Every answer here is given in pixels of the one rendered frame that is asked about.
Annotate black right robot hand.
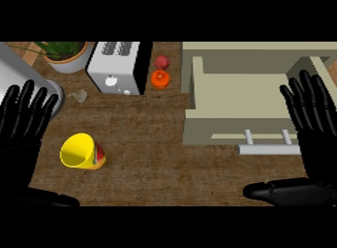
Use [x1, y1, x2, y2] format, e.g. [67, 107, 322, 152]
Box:
[241, 69, 337, 207]

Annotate grey cylindrical appliance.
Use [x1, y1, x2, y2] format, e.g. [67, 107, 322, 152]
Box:
[0, 41, 65, 120]

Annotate grey drawer handle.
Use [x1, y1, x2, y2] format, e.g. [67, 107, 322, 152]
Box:
[236, 129, 303, 156]

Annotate yellow cup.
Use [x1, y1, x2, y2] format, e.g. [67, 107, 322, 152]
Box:
[58, 132, 107, 171]

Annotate beige open drawer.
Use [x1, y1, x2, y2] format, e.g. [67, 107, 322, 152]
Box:
[180, 55, 337, 146]

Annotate red shaker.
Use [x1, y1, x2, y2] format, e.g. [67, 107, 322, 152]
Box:
[152, 54, 170, 71]

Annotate orange shaker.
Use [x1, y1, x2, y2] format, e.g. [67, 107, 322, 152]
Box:
[149, 69, 170, 90]

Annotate small beige garlic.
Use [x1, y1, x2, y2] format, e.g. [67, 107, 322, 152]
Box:
[67, 88, 89, 104]

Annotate beige cabinet body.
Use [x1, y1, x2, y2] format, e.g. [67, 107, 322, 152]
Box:
[179, 41, 337, 95]

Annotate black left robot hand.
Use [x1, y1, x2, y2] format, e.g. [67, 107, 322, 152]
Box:
[0, 78, 80, 207]

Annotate potted green plant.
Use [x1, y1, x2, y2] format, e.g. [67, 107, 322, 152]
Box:
[7, 41, 96, 75]

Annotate white toaster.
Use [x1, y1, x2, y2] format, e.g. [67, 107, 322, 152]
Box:
[85, 41, 154, 97]

